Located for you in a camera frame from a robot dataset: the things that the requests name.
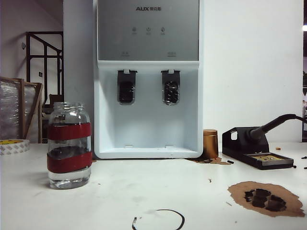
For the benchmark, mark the glass bottle with red bands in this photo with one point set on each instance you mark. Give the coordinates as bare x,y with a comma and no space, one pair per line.
69,131

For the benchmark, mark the white AUX water dispenser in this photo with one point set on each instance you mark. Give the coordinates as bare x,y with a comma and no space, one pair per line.
148,134

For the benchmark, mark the film-wrapped black dispenser lever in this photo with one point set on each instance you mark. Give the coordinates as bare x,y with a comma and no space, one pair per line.
170,93

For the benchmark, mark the plain black dispenser lever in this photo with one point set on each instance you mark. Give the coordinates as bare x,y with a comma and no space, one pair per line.
127,91

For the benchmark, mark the gold metal canister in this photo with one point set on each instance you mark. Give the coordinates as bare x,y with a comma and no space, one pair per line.
211,143

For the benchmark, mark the black soldering iron stand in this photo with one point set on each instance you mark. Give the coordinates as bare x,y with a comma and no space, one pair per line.
239,143

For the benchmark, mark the brown cardboard box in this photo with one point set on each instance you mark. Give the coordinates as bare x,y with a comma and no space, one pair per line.
54,98

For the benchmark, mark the black soldering iron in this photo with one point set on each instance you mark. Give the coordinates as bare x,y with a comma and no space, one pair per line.
259,133

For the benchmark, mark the black rubber chunk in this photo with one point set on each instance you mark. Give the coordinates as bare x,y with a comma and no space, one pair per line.
277,203
261,197
249,195

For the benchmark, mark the yellow cleaning sponge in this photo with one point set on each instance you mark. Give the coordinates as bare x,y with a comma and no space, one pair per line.
273,158

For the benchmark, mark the white tape roll yellow core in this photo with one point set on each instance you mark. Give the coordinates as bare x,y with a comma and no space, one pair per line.
14,147

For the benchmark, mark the plastic-wrapped wooden frame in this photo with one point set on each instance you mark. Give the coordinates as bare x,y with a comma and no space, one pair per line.
9,107
40,115

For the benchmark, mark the black wall switch panel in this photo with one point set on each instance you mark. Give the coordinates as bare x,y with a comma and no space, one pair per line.
40,74

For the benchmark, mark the black metal shelf frame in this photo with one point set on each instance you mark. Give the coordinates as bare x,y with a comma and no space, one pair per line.
28,60

